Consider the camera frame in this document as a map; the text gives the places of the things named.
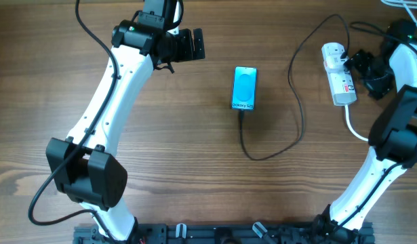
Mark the teal screen smartphone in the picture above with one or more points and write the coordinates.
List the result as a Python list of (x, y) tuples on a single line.
[(244, 88)]

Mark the white USB charger plug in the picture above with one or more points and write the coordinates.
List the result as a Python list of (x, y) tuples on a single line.
[(334, 64)]

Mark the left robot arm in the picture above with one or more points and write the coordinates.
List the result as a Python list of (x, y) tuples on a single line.
[(84, 165)]

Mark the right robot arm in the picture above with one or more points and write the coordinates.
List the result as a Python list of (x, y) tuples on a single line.
[(393, 146)]

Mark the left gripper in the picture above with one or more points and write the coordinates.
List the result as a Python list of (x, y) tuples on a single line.
[(186, 53)]

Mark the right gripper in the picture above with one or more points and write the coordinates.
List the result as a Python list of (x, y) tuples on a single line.
[(369, 68)]

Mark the white power strip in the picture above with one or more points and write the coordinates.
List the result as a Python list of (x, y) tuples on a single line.
[(341, 84)]

